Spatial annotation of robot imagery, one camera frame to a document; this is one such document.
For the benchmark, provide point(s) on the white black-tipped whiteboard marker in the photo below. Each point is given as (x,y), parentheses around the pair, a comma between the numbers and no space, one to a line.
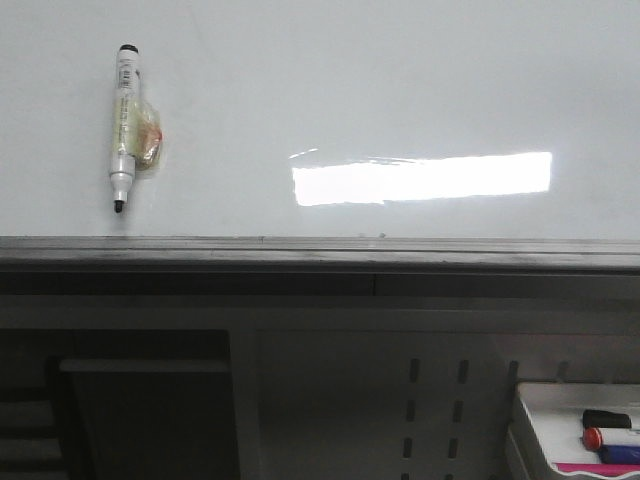
(137,132)

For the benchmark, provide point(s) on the white glossy whiteboard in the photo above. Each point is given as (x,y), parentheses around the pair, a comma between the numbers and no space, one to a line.
(397,119)

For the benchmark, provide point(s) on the grey aluminium whiteboard tray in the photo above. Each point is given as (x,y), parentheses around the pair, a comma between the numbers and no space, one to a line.
(306,266)

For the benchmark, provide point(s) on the white slotted pegboard panel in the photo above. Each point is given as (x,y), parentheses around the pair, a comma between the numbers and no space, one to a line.
(330,404)

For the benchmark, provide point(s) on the dark grey cabinet box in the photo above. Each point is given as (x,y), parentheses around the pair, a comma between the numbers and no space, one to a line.
(144,418)

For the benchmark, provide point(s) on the white plastic storage bin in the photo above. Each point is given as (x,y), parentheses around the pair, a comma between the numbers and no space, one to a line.
(547,428)

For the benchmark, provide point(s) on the black marker cap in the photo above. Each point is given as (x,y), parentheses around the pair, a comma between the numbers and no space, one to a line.
(592,418)

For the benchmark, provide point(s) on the red capped marker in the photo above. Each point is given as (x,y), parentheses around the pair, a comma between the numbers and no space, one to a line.
(595,438)

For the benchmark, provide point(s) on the blue marker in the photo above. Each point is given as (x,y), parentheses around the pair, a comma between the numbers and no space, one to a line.
(619,454)

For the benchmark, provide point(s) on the pink white eraser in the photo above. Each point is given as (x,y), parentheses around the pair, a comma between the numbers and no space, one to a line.
(598,470)

